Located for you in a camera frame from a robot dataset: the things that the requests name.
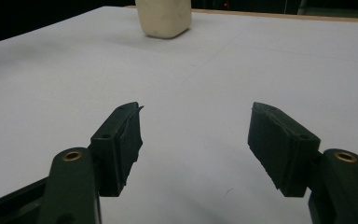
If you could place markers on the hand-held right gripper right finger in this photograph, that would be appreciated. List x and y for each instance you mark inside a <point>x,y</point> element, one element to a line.
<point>282,149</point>

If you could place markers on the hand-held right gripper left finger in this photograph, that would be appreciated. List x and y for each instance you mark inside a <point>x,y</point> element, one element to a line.
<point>71,186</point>

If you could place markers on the beige square cup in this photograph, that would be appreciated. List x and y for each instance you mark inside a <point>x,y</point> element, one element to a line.
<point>164,17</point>

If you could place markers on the white table cover board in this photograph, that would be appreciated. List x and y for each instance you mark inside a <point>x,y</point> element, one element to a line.
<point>199,77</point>

